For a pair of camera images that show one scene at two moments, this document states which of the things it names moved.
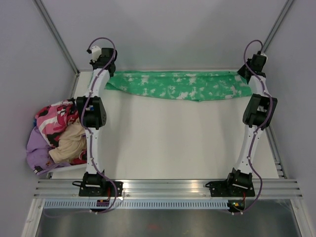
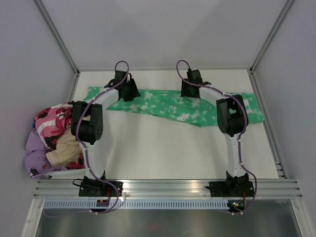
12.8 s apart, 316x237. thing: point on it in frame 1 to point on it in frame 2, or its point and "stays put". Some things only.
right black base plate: x=224 y=188 stays put
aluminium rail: x=165 y=189 stays put
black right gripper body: x=242 y=70 to x=186 y=89
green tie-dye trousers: x=194 y=85 to x=173 y=106
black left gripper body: x=93 y=63 to x=131 y=91
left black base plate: x=105 y=189 stays put
